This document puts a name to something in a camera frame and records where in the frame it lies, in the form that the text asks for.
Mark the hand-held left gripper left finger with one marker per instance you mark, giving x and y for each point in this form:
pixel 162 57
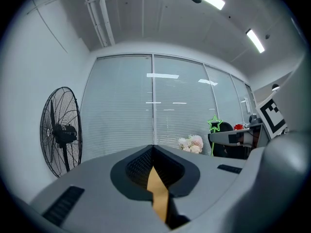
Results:
pixel 97 203

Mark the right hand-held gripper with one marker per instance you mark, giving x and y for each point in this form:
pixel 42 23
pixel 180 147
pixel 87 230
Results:
pixel 272 118

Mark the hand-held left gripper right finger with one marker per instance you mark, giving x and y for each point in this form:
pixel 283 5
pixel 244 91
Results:
pixel 213 183

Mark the green star stick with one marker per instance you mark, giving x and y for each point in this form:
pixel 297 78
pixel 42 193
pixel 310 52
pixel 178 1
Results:
pixel 214 124

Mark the black office chair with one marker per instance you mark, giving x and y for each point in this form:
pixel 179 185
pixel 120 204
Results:
pixel 227 127

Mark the small red object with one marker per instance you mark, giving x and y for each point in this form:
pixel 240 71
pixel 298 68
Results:
pixel 238 126

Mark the white and pink flower bouquet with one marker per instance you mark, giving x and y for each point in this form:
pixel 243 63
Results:
pixel 192 143

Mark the grey desk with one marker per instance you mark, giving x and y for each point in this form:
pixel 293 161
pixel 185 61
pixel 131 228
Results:
pixel 255 125

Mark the glass partition with blinds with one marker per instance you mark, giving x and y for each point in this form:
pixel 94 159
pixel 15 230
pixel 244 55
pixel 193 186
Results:
pixel 150 105

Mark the white ceiling pipes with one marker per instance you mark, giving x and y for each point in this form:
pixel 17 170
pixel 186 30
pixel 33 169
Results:
pixel 99 13

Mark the black pedestal fan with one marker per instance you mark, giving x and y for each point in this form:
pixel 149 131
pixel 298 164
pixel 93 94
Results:
pixel 60 132

